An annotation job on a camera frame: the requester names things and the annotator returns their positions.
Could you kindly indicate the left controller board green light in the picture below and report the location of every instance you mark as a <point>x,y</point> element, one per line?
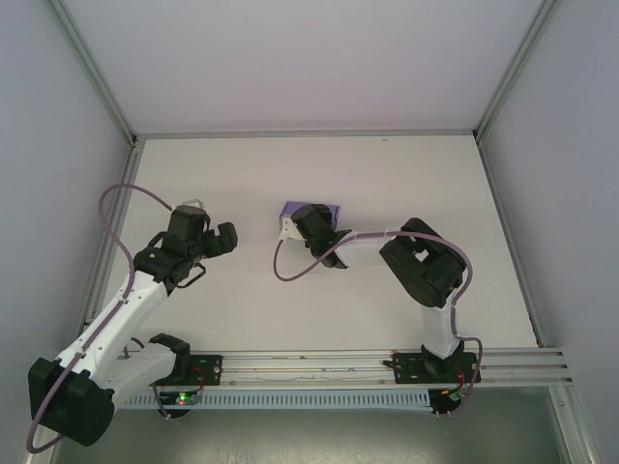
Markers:
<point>181,400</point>

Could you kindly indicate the right black mount plate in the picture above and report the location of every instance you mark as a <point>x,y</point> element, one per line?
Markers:
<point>411,369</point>

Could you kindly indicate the right aluminium side rail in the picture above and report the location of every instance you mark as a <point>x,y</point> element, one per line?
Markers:
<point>504,203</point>

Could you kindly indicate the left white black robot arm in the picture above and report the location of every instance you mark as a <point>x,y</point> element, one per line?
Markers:
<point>121,319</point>

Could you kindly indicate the right aluminium frame post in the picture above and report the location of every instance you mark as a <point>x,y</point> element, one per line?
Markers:
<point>516,67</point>

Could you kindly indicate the purple paper box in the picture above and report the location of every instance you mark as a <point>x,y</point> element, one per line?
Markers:
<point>288,209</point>

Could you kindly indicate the left aluminium frame post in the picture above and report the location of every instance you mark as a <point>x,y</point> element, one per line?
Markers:
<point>94,67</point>

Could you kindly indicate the right small controller board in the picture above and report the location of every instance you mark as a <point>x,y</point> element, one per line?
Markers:
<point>457,395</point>

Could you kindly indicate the aluminium slotted base rail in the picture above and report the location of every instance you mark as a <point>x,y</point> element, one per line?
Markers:
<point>314,365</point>

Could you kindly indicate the aluminium rear frame rail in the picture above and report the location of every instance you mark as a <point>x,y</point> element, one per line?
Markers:
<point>304,134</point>

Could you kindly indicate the aluminium frame post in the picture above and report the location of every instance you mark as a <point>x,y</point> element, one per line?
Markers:
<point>94,67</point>
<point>516,67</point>

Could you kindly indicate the black mount plate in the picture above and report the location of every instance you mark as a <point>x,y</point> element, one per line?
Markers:
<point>213,369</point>
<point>411,369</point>

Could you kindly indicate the left black mount plate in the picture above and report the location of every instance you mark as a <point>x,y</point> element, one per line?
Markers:
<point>213,369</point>

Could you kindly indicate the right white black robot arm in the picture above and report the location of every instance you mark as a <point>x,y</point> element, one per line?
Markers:
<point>416,270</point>

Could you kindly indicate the left aluminium side rail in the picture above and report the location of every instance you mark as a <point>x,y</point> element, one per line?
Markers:
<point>113,212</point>

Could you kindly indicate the aluminium side rail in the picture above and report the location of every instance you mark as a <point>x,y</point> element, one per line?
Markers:
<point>113,212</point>
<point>504,203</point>

